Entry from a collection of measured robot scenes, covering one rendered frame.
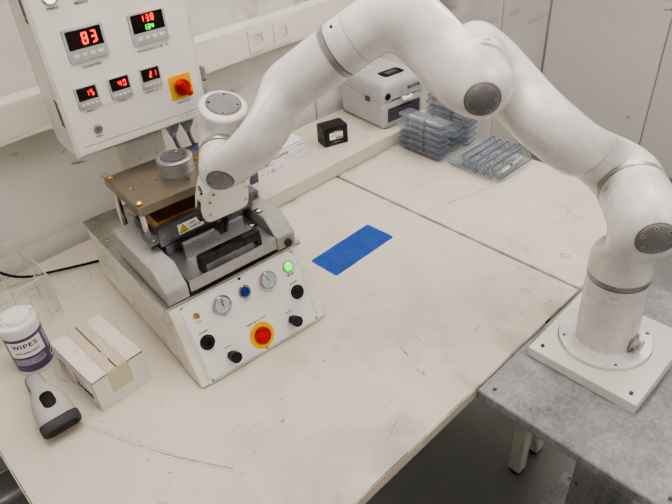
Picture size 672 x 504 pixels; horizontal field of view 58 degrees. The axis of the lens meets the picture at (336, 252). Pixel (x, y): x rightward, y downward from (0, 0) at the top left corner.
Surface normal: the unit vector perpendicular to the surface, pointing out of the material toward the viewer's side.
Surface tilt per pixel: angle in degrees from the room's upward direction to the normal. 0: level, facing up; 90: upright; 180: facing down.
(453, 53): 53
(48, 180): 90
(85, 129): 90
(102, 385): 86
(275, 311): 65
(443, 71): 70
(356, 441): 0
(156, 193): 0
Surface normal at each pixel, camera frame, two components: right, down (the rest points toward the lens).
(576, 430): -0.06, -0.80
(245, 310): 0.55, 0.05
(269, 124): 0.60, 0.25
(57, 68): 0.64, 0.43
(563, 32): -0.72, 0.45
